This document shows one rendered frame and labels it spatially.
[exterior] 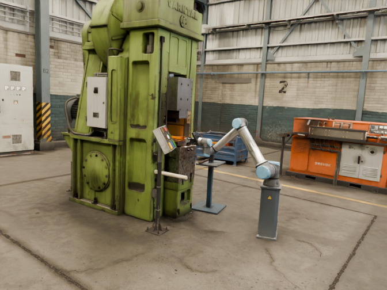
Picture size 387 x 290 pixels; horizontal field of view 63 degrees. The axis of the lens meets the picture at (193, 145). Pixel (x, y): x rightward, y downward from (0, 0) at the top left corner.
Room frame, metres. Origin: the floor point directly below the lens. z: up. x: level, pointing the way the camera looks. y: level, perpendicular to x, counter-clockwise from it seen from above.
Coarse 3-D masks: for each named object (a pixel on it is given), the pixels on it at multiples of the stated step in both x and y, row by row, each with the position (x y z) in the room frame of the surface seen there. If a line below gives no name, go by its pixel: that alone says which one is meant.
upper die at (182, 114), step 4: (168, 112) 3.96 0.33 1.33; (172, 112) 3.93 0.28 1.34; (176, 112) 3.90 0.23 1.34; (180, 112) 3.90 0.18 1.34; (184, 112) 3.98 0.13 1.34; (168, 116) 3.96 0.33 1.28; (172, 116) 3.93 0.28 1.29; (176, 116) 3.90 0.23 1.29; (180, 116) 3.91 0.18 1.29; (184, 116) 3.98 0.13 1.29
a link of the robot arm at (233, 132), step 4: (232, 132) 3.70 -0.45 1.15; (236, 132) 3.68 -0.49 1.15; (224, 136) 3.79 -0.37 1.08; (228, 136) 3.74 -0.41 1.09; (232, 136) 3.72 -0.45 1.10; (220, 140) 3.81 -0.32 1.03; (224, 140) 3.77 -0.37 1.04; (228, 140) 3.76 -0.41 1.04; (216, 144) 3.84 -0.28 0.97; (220, 144) 3.80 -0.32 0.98; (224, 144) 3.80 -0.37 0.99; (212, 148) 3.86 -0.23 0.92; (216, 148) 3.84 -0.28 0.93; (220, 148) 3.84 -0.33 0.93; (216, 152) 3.89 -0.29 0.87
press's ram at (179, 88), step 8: (176, 80) 3.85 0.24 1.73; (184, 80) 3.95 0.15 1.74; (168, 88) 3.91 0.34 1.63; (176, 88) 3.85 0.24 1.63; (184, 88) 3.96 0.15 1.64; (168, 96) 3.91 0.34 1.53; (176, 96) 3.85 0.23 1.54; (184, 96) 3.97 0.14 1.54; (168, 104) 3.90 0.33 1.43; (176, 104) 3.84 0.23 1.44; (184, 104) 3.97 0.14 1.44
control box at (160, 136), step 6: (162, 126) 3.45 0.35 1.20; (156, 132) 3.27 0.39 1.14; (162, 132) 3.30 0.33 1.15; (168, 132) 3.55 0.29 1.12; (162, 138) 3.27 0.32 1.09; (168, 138) 3.41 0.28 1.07; (162, 144) 3.27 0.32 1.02; (168, 144) 3.28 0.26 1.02; (162, 150) 3.27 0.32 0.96; (168, 150) 3.26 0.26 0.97
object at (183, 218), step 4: (192, 212) 4.09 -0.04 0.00; (164, 216) 3.89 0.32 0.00; (168, 216) 3.89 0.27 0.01; (184, 216) 3.92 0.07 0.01; (188, 216) 3.93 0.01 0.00; (192, 216) 3.94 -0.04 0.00; (172, 220) 3.77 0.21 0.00; (176, 220) 3.77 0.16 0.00; (180, 220) 3.78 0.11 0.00; (184, 220) 3.79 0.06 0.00
